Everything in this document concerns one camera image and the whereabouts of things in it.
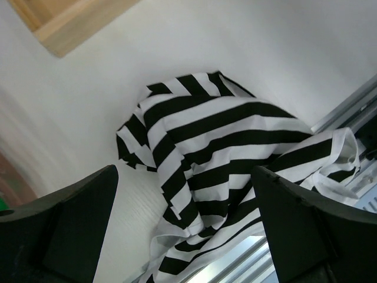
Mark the pink translucent plastic basket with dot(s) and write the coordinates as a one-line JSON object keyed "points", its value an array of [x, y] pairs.
{"points": [[15, 191]]}

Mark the green tank top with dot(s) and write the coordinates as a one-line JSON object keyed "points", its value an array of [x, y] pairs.
{"points": [[3, 205]]}

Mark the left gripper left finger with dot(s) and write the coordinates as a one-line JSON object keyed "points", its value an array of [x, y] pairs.
{"points": [[59, 237]]}

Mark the wooden clothes rack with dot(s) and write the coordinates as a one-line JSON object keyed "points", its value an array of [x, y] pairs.
{"points": [[62, 26]]}

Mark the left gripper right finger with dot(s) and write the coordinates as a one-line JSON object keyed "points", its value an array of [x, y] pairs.
{"points": [[313, 238]]}

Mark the black white striped tank top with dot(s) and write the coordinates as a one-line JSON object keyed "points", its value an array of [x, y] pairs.
{"points": [[221, 153]]}

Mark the aluminium mounting rail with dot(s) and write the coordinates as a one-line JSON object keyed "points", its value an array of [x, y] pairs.
{"points": [[338, 147]]}

